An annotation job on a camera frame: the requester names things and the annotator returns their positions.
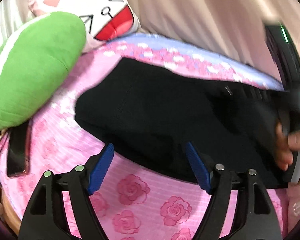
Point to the silver satin curtain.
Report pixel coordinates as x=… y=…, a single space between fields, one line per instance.
x=7 y=20

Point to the wooden bed frame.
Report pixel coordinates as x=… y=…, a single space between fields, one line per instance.
x=10 y=212

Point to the green plush pillow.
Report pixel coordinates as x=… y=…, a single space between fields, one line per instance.
x=35 y=70

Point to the person's right hand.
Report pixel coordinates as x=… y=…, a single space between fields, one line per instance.
x=286 y=152

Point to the white cartoon face pillow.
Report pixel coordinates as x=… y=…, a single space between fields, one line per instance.
x=100 y=10

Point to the black pants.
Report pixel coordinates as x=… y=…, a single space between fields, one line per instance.
x=165 y=120

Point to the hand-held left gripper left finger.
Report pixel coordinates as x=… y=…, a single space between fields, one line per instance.
x=101 y=168

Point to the phone in red case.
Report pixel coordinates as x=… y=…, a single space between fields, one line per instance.
x=16 y=152

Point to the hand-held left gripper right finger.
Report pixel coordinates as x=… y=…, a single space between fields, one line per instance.
x=198 y=170

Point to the beige curtain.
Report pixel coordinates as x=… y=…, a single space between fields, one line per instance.
x=205 y=17

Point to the pink floral blanket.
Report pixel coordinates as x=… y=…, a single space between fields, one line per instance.
x=145 y=195

